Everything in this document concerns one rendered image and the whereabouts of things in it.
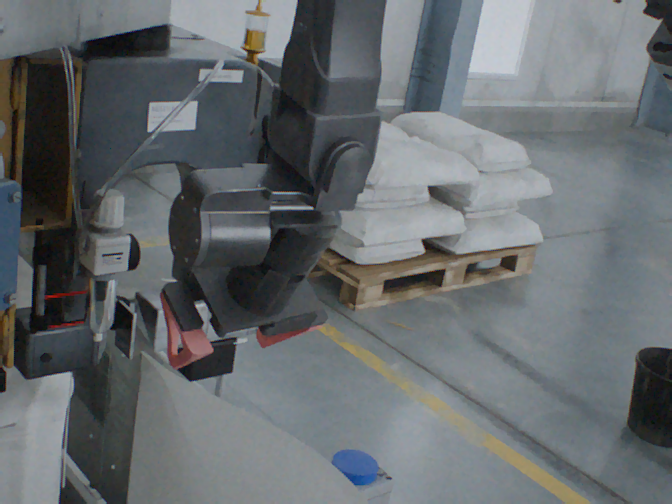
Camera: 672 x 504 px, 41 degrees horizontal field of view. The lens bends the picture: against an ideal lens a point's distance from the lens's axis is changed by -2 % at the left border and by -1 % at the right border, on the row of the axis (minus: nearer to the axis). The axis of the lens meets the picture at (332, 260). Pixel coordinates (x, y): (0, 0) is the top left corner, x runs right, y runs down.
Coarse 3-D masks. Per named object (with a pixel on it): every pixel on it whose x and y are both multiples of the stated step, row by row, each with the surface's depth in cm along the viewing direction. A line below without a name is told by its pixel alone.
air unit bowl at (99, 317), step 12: (96, 288) 88; (108, 288) 88; (84, 300) 89; (96, 300) 88; (108, 300) 88; (84, 312) 89; (96, 312) 88; (108, 312) 89; (96, 324) 89; (108, 324) 90
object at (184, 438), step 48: (144, 384) 94; (192, 384) 90; (144, 432) 95; (192, 432) 91; (240, 432) 88; (144, 480) 96; (192, 480) 79; (240, 480) 89; (288, 480) 85; (336, 480) 80
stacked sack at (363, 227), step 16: (368, 208) 377; (400, 208) 385; (416, 208) 387; (432, 208) 392; (448, 208) 401; (352, 224) 367; (368, 224) 363; (384, 224) 367; (400, 224) 372; (416, 224) 378; (432, 224) 385; (448, 224) 391; (464, 224) 400; (352, 240) 366; (368, 240) 362; (384, 240) 368; (400, 240) 375
